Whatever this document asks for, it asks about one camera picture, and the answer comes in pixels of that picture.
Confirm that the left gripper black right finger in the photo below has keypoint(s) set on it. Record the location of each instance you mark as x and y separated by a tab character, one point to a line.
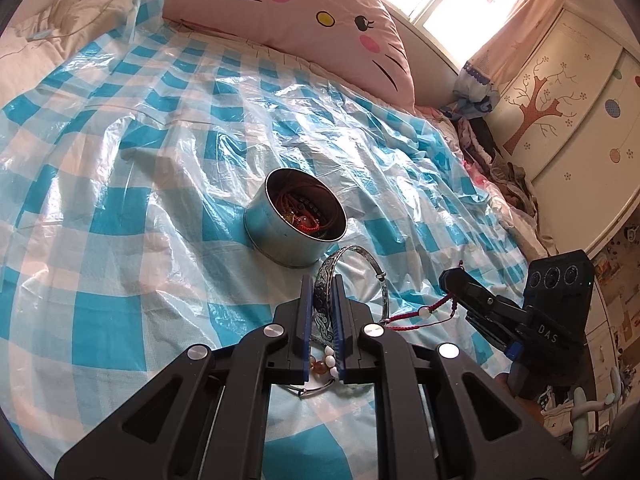
438	414

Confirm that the pile of clothes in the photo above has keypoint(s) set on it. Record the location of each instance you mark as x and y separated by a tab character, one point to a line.
511	195

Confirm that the white wardrobe with tree decal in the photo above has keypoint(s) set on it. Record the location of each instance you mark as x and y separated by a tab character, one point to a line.
570	119

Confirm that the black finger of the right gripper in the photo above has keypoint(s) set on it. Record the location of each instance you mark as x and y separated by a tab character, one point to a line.
478	300
496	334

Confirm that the round silver metal tin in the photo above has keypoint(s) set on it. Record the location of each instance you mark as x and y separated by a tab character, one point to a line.
294	218

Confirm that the pink cat face pillow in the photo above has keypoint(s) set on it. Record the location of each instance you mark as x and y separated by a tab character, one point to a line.
356	40

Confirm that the blue white checkered plastic sheet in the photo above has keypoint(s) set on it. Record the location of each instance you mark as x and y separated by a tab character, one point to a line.
124	178

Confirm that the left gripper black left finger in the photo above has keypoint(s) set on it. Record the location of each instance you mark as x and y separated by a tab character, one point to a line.
203	416

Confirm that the pink patterned curtain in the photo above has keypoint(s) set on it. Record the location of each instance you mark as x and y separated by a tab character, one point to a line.
485	76

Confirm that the cream quilted duvet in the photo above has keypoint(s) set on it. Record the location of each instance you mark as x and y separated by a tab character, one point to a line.
36	46

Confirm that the engraved silver bangle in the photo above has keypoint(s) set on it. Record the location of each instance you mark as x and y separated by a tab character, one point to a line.
323	333

